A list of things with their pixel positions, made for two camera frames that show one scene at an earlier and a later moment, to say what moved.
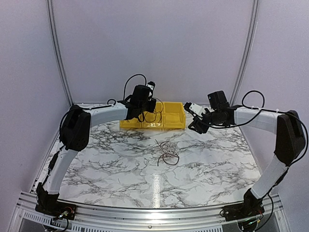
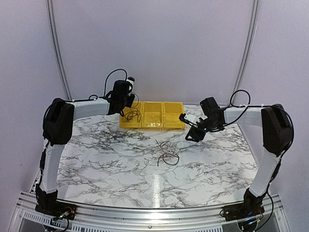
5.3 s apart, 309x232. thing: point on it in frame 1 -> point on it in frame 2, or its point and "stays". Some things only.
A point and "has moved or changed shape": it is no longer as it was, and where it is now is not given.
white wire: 169,147 stays
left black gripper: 150,108 -> 130,100
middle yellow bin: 155,119 stays
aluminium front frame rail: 24,220 stays
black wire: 162,106 has moved or changed shape
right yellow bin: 174,116 stays
